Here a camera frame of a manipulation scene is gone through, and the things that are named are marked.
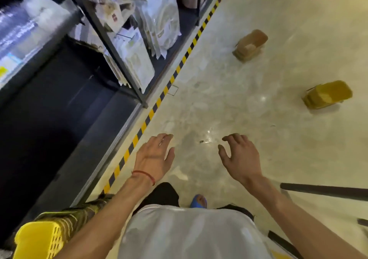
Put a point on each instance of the person's right hand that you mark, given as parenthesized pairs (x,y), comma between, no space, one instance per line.
(244,161)

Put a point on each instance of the person's left hand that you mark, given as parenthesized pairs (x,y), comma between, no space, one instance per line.
(152,158)

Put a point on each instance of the black metal shelf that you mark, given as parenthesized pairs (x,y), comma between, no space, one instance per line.
(57,129)

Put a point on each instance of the brown basket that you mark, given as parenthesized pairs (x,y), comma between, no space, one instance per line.
(250,46)

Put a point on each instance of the stack of nested baskets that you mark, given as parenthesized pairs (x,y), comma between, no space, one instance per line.
(37,238)

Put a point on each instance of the person's left forearm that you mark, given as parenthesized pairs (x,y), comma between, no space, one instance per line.
(100,224)

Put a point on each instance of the person's right forearm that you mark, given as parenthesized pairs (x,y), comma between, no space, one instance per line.
(296,224)

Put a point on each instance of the clear plastic goods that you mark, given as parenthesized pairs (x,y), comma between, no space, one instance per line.
(31,22)

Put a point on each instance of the black trousers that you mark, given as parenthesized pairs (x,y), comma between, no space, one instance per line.
(164,194)

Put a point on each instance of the blue right slipper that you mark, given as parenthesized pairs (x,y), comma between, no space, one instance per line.
(199,201)

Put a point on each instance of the white shirt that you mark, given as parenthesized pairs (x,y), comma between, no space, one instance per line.
(195,235)

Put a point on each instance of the yellow grey display platform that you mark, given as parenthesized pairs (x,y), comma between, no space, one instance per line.
(279,254)

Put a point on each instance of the clear packet red label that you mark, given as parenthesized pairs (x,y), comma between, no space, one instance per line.
(115,14)

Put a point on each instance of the black bar white post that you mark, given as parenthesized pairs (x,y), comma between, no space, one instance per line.
(325,191)

